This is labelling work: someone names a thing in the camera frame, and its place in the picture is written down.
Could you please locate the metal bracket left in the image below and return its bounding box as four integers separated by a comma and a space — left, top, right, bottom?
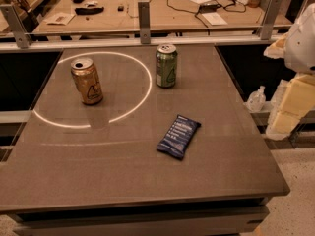
0, 4, 32, 49

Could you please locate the small black block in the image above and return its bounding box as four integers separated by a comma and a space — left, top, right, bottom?
117, 5, 124, 11

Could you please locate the metal bracket middle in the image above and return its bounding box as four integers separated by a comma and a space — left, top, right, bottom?
138, 1, 151, 44

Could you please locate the green soda can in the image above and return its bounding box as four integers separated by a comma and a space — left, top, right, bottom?
156, 44, 177, 88

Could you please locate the black tool on bench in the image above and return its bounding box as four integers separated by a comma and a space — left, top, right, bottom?
75, 7, 104, 15

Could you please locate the metal guard rail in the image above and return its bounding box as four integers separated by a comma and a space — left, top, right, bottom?
0, 34, 282, 53

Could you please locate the clear sanitizer bottle left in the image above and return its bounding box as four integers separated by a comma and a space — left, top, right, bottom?
246, 86, 266, 112

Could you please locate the white paper sheet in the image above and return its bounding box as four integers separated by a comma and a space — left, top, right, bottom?
203, 12, 227, 26

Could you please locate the gold soda can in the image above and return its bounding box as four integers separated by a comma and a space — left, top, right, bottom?
71, 57, 103, 105

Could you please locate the metal bracket right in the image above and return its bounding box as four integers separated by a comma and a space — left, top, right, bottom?
258, 0, 283, 40

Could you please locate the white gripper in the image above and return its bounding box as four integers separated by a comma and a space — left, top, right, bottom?
264, 4, 315, 141

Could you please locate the paper envelope on bench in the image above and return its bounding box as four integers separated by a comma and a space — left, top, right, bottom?
44, 12, 75, 26

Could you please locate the metal bracket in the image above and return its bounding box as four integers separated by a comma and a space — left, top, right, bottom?
0, 4, 32, 49
138, 1, 151, 44
258, 0, 283, 40

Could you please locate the blue rxbar blueberry wrapper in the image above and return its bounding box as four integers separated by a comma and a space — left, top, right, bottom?
157, 115, 201, 160

